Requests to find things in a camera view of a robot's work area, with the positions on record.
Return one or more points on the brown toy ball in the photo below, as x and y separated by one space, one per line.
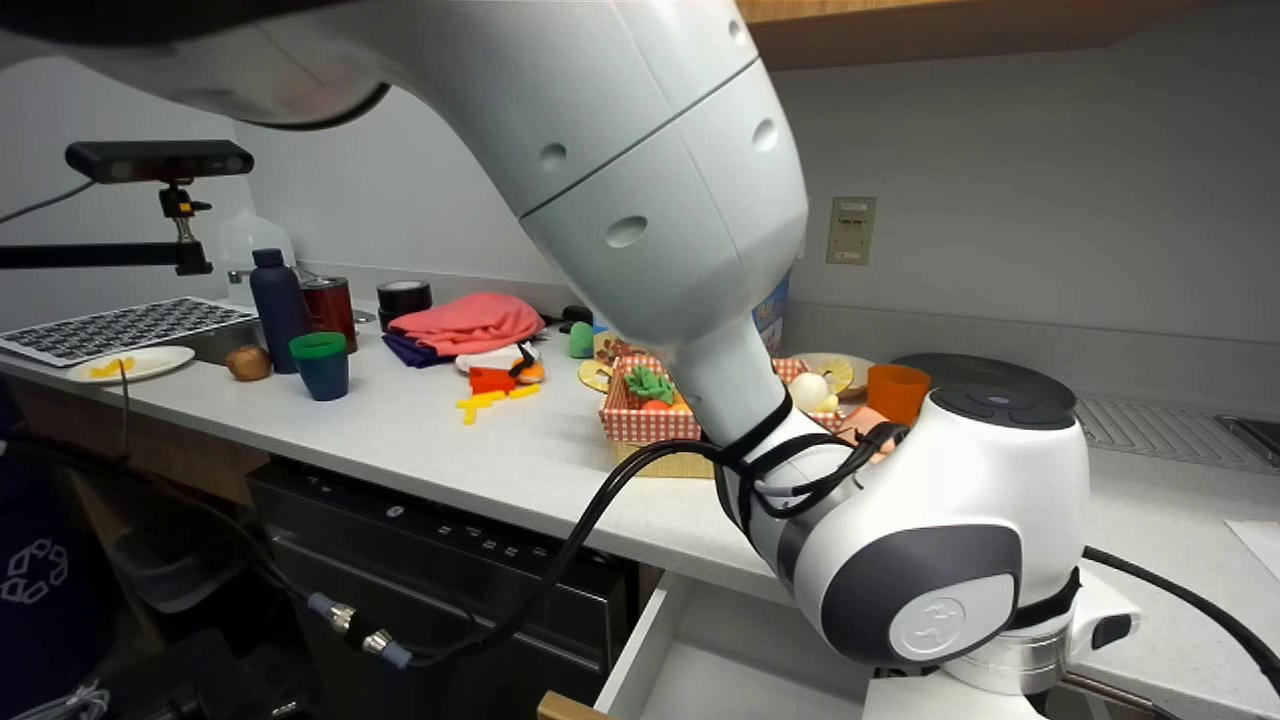
245 363

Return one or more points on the white toy egg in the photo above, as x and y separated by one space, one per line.
809 391

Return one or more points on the cream toy plate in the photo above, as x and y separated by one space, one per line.
840 369

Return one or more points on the dark blue bottle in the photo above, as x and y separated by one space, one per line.
276 315

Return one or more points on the wooden wall cabinet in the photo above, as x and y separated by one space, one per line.
961 26

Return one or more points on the black trash bin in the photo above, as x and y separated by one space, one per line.
186 561

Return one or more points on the black cup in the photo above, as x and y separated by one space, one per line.
406 305

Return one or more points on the yellow toy slice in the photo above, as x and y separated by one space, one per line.
593 378

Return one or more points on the dark blue cloth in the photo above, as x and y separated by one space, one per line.
406 348

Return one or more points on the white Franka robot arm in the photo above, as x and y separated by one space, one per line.
642 174

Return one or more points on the dark red mug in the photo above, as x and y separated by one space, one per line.
330 308

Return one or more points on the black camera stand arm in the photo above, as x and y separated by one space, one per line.
92 252

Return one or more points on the blue recycling bin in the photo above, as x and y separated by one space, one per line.
35 574

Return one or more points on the red checkered toy basket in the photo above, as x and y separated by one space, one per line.
644 423

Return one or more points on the grey grid drying tray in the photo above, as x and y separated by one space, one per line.
122 325

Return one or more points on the beige wall switch plate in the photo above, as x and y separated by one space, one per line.
848 230

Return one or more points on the green toy lump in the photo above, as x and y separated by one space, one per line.
583 340

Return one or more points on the green toy vegetable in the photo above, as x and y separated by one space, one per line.
649 385

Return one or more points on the blue cup green lid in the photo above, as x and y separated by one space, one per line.
322 366

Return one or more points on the yellow food piece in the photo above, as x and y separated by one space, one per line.
114 366

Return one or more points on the black stereo camera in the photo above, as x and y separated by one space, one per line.
161 160

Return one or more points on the white paper sheet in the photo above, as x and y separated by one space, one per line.
1263 544

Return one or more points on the red toy fries carton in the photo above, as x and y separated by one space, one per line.
495 381

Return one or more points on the yellow toy fry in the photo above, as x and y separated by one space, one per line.
495 407

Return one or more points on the red folded cloth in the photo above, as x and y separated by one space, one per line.
466 322

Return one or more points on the orange plastic cup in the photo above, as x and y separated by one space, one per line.
899 393

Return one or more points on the dark grey round plate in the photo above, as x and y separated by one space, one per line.
1000 381

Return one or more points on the black dishwasher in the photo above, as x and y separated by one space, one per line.
442 586

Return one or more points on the white plate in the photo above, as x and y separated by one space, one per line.
161 363

